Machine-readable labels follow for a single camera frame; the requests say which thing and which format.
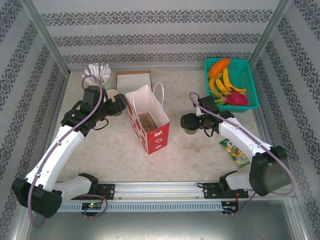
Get paper gift bag red prints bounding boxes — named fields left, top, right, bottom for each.
left=124, top=82, right=171, bottom=155

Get brown pulp cup carrier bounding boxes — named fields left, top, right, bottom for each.
left=137, top=112, right=157, bottom=131

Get stack of green paper cups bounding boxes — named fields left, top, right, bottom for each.
left=106, top=89, right=126, bottom=118

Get bundle of wrapped straws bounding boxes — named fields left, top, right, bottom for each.
left=82, top=63, right=112, bottom=85

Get pink dragon fruit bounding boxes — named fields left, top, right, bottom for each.
left=213, top=90, right=250, bottom=107

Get yellow banana bunch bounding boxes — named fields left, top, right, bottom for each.
left=208, top=67, right=247, bottom=98

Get green candy bag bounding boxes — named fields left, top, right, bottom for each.
left=219, top=138, right=251, bottom=169

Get orange toy fruit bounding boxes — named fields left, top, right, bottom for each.
left=207, top=57, right=231, bottom=78

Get teal plastic basket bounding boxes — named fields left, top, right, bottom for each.
left=203, top=57, right=260, bottom=113

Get right circuit board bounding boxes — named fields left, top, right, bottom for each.
left=221, top=200, right=239, bottom=214

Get circuit board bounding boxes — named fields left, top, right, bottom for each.
left=81, top=201, right=103, bottom=210
left=221, top=200, right=239, bottom=214

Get left circuit board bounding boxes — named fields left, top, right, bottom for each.
left=81, top=201, right=103, bottom=210

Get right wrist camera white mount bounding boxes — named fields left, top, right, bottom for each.
left=195, top=99, right=205, bottom=117

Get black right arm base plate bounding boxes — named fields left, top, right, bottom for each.
left=201, top=181, right=250, bottom=200

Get aluminium mounting rail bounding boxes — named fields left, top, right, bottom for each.
left=24, top=181, right=297, bottom=201

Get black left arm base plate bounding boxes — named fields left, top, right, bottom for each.
left=69, top=183, right=116, bottom=201

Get slotted grey cable duct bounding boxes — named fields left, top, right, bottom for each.
left=33, top=201, right=225, bottom=213

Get left aluminium frame post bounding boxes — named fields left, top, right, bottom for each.
left=19, top=0, right=71, bottom=76

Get aluminium frame post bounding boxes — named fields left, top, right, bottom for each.
left=19, top=0, right=71, bottom=76
left=248, top=0, right=292, bottom=68

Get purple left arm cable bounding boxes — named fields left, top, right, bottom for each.
left=27, top=74, right=108, bottom=228

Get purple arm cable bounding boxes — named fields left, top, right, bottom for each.
left=27, top=74, right=108, bottom=228
left=188, top=92, right=297, bottom=216

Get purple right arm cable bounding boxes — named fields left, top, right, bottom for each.
left=188, top=92, right=297, bottom=216

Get right aluminium frame post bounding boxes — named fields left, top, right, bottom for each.
left=248, top=0, right=292, bottom=68

